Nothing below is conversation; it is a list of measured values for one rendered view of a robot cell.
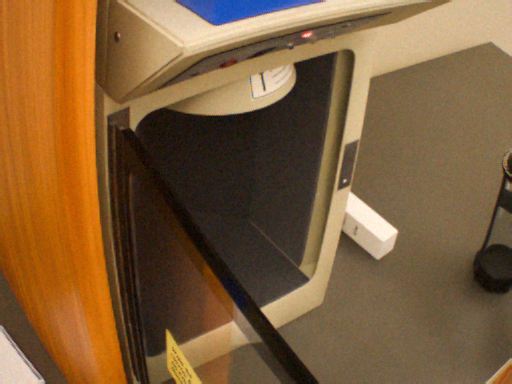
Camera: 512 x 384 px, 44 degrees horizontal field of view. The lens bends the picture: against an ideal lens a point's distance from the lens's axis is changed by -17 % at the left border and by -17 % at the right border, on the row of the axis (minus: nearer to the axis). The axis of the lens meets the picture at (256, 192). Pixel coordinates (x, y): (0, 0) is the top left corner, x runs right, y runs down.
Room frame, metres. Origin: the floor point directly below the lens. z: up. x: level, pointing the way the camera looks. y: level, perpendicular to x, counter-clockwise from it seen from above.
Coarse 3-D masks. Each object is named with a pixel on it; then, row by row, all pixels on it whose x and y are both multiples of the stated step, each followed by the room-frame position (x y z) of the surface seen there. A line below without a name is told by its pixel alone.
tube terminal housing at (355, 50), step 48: (96, 48) 0.47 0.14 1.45; (288, 48) 0.58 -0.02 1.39; (336, 48) 0.63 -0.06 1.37; (96, 96) 0.47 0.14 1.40; (144, 96) 0.48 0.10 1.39; (336, 96) 0.67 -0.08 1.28; (96, 144) 0.47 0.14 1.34; (336, 144) 0.68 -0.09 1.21; (336, 192) 0.65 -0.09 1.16; (336, 240) 0.66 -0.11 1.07
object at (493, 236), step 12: (504, 156) 0.77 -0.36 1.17; (504, 216) 0.72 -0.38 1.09; (492, 228) 0.74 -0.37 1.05; (504, 228) 0.72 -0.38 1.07; (492, 240) 0.73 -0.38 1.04; (504, 240) 0.71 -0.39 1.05; (492, 252) 0.72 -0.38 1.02; (504, 252) 0.71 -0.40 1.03; (480, 264) 0.73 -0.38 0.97; (492, 264) 0.71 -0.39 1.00; (504, 264) 0.70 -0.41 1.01; (492, 276) 0.71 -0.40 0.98; (504, 276) 0.70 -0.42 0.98
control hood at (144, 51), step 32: (128, 0) 0.44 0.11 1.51; (160, 0) 0.44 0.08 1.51; (352, 0) 0.47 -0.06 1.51; (384, 0) 0.49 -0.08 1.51; (416, 0) 0.52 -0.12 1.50; (448, 0) 0.58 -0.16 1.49; (128, 32) 0.43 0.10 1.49; (160, 32) 0.39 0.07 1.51; (192, 32) 0.39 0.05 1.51; (224, 32) 0.39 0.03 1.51; (256, 32) 0.41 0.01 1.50; (288, 32) 0.45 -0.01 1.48; (128, 64) 0.42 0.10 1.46; (160, 64) 0.39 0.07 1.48; (192, 64) 0.41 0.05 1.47; (128, 96) 0.43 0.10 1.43
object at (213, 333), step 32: (128, 128) 0.44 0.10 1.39; (128, 160) 0.42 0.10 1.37; (128, 192) 0.42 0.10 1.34; (160, 192) 0.37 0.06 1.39; (128, 224) 0.43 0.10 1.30; (160, 224) 0.37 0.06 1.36; (192, 224) 0.34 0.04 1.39; (160, 256) 0.37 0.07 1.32; (192, 256) 0.33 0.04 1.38; (160, 288) 0.37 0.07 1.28; (192, 288) 0.33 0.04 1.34; (224, 288) 0.29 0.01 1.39; (160, 320) 0.38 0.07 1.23; (192, 320) 0.33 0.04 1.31; (224, 320) 0.29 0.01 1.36; (256, 320) 0.27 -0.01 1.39; (160, 352) 0.38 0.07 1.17; (192, 352) 0.33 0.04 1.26; (224, 352) 0.29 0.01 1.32; (256, 352) 0.26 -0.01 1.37
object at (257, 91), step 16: (288, 64) 0.64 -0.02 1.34; (240, 80) 0.58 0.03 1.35; (256, 80) 0.59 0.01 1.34; (272, 80) 0.60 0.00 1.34; (288, 80) 0.62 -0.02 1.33; (192, 96) 0.57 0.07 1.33; (208, 96) 0.57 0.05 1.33; (224, 96) 0.57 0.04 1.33; (240, 96) 0.58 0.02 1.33; (256, 96) 0.58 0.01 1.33; (272, 96) 0.59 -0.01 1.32; (192, 112) 0.56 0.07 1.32; (208, 112) 0.56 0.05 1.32; (224, 112) 0.57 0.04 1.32; (240, 112) 0.57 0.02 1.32
